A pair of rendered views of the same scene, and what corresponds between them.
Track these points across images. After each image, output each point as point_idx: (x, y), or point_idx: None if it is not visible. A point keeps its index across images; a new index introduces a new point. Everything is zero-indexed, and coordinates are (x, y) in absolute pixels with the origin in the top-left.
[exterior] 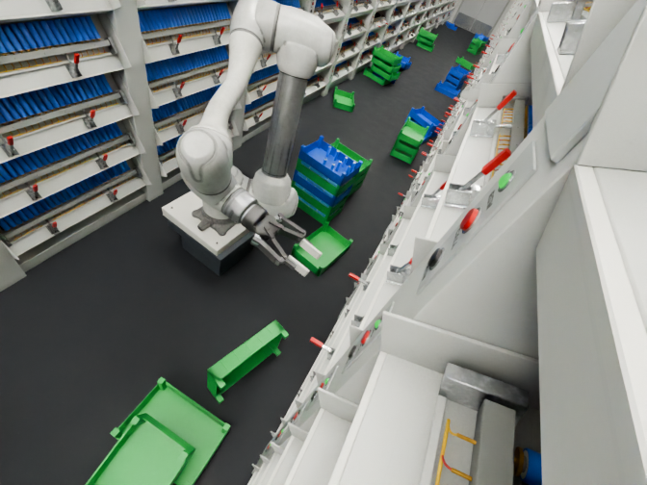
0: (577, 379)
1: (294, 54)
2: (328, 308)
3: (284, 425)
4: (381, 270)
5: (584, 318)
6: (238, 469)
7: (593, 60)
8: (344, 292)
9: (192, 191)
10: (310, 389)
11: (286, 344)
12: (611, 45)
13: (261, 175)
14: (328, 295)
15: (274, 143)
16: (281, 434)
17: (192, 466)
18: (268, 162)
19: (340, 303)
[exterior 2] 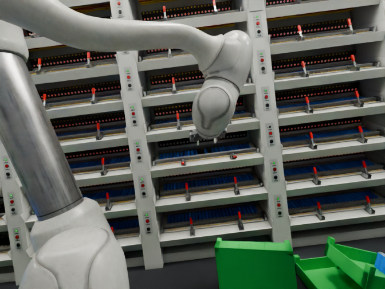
0: (281, 10)
1: (19, 28)
2: (156, 276)
3: (268, 182)
4: (193, 128)
5: (279, 8)
6: (299, 257)
7: (251, 4)
8: (130, 276)
9: (234, 109)
10: (252, 157)
11: (212, 281)
12: (252, 3)
13: (79, 208)
14: (141, 282)
15: (60, 152)
16: (275, 162)
17: (332, 273)
18: (69, 184)
19: (145, 272)
